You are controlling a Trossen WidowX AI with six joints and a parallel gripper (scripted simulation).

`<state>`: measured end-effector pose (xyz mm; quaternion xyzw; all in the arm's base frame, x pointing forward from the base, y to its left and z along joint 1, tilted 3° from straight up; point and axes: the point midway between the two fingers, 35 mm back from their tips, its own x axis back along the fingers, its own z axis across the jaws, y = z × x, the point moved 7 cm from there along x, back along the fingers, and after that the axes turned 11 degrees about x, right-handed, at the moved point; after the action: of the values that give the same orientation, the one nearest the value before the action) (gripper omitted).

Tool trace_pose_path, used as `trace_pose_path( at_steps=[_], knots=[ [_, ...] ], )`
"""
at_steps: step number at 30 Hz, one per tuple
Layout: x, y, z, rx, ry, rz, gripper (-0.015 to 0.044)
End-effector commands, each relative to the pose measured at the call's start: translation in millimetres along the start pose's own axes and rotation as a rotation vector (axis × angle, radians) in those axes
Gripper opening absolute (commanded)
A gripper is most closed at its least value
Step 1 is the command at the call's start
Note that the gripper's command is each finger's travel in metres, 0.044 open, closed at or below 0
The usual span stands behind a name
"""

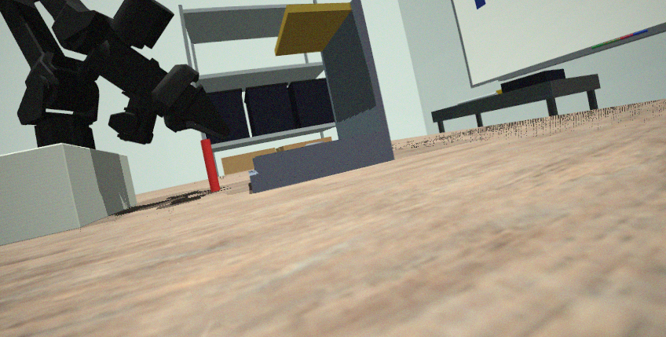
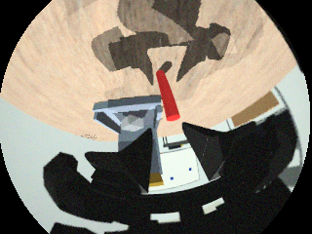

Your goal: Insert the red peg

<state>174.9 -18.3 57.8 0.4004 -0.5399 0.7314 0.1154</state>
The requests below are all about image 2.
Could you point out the red peg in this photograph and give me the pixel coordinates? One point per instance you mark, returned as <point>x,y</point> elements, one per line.
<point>168,98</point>

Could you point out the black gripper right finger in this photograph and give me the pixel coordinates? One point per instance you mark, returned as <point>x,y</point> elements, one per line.
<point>213,148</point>

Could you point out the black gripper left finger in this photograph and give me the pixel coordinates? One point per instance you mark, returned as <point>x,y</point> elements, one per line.
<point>134,160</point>

